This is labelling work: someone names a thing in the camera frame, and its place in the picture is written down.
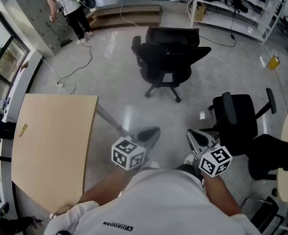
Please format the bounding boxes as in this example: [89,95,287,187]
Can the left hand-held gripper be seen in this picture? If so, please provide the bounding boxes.
[111,126,161,171]

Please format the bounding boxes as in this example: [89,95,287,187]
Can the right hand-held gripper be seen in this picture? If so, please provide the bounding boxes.
[186,128,233,179]

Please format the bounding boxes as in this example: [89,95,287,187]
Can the person's right forearm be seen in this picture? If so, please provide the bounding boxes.
[203,173,242,217]

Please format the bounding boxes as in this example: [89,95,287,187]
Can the person's left forearm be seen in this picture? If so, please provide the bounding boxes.
[76,165,136,206]

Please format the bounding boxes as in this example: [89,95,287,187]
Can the person's black trousers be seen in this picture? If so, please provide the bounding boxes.
[175,164,204,184]

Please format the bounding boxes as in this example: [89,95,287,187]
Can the grey metal table leg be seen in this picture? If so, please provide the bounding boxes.
[95,103,130,137]

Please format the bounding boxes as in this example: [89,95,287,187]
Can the black armrest office chair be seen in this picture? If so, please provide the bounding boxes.
[208,88,277,157]

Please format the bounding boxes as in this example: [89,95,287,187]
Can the person's white shirt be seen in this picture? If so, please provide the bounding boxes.
[43,168,263,235]

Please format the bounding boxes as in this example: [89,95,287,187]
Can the light wooden rectangular table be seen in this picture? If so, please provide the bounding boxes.
[11,93,99,214]

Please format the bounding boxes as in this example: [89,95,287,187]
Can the black high-back office chair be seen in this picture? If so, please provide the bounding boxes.
[131,25,212,104]

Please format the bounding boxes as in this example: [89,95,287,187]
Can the wooden step platform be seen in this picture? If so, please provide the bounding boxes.
[86,4,161,31]

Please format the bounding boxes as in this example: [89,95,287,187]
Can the white metal shelf rack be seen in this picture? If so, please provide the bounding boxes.
[186,0,288,46]

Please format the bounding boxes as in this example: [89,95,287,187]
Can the cardboard box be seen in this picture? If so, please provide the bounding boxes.
[194,2,207,22]

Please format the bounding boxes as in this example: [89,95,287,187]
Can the grey metal locker cabinet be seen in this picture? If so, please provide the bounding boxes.
[13,0,74,58]

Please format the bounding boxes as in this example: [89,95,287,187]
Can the black metal frame chair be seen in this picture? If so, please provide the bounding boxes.
[240,195,286,235]

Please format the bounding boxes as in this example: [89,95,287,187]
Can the black floor cable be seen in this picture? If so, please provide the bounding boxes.
[57,40,94,83]

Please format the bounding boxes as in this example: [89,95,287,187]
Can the black window frame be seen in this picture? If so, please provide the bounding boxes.
[0,0,31,87]

